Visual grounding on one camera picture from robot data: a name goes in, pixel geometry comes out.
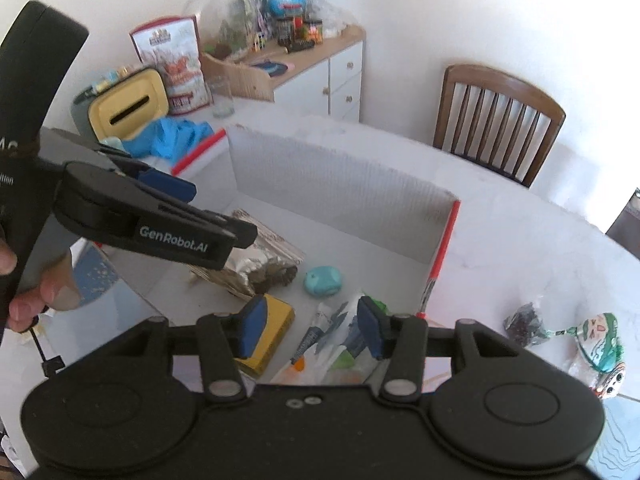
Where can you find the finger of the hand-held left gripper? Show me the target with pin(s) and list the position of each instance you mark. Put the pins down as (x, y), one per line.
(170, 187)
(225, 230)

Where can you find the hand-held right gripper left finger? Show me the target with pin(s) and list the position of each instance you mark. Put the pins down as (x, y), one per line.
(255, 325)

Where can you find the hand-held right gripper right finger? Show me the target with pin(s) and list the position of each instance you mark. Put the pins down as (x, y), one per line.
(370, 327)

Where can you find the small yellow box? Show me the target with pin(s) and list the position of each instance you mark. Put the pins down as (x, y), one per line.
(277, 320)

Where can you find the white plastic bag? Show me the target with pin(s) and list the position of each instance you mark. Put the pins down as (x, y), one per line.
(340, 342)

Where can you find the silver foil bag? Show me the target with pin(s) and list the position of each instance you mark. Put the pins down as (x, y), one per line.
(265, 260)

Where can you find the white squeeze tube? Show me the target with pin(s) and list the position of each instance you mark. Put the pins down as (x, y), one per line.
(312, 332)

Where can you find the teal oval soap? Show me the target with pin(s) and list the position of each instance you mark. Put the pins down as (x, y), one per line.
(322, 281)

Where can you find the white cardboard box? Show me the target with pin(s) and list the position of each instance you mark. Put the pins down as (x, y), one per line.
(325, 195)

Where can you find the dark candy packet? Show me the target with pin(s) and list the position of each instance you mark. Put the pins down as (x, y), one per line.
(525, 322)

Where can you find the green haired painted face ornament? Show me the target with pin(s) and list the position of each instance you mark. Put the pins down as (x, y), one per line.
(595, 340)

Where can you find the white painted face ornament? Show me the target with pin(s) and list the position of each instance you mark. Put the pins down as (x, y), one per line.
(610, 385)

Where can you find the person's left hand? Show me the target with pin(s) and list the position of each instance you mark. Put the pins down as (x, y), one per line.
(55, 290)

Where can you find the blue cloth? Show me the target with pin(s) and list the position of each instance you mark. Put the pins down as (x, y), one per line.
(170, 135)

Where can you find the yellow lid tissue box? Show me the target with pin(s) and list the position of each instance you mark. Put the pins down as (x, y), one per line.
(130, 100)

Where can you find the clear drinking glass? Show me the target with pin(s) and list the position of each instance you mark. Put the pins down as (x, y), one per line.
(220, 100)

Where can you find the small teal yellow packet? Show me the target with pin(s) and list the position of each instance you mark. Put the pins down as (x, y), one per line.
(107, 81)

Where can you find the red white snack bag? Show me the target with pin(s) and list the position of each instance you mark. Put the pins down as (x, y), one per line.
(175, 60)

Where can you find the light wooden desk organizer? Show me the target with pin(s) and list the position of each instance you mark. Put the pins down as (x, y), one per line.
(250, 85)

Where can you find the blue mouse pad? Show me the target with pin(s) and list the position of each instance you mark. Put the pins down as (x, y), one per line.
(270, 66)

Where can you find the colourful puzzle cube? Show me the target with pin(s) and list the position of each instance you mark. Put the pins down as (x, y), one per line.
(258, 41)

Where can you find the black yellow screwdriver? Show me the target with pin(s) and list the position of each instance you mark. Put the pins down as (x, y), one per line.
(300, 46)

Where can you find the white sideboard cabinet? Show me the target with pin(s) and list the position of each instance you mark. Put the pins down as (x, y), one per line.
(345, 80)

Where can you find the dark jar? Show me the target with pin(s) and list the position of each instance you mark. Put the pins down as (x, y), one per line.
(285, 32)

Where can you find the red label jar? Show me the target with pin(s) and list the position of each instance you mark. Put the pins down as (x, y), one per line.
(314, 30)

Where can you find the blue globe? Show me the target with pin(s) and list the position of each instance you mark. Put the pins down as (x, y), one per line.
(286, 0)

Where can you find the clear plastic bag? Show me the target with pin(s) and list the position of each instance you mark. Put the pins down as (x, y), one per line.
(335, 15)

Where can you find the brown wooden chair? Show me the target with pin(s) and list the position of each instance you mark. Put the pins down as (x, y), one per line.
(500, 80)

